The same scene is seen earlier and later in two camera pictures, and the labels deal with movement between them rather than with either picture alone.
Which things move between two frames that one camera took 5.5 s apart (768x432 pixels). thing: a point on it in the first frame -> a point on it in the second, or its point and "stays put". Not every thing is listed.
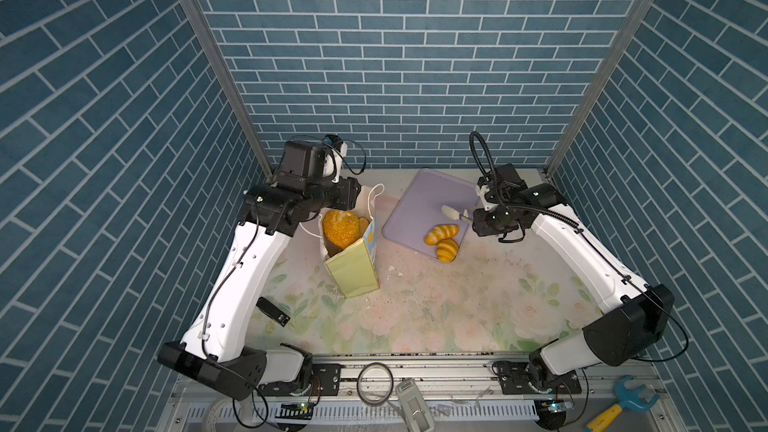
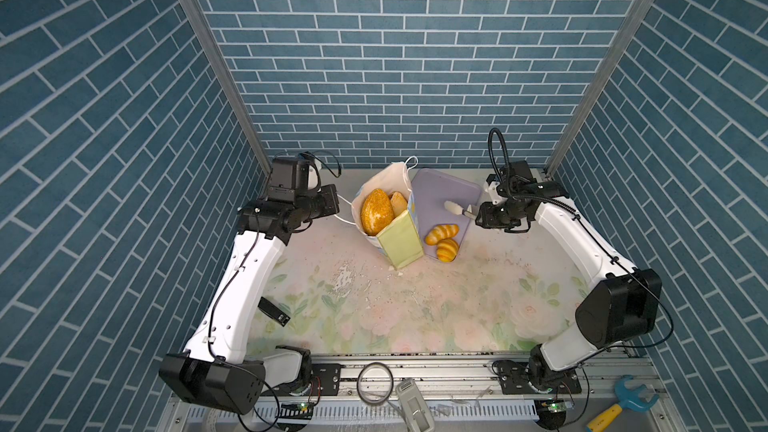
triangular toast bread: [363, 225] -> [398, 202]
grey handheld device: [414, 407] stays put
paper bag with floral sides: [354, 269] -> [401, 242]
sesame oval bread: [342, 227] -> [377, 211]
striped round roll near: [446, 250] stays put
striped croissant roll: [441, 232] stays put
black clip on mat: [273, 311] stays put
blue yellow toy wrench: [630, 400] stays put
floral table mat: [516, 294] stays put
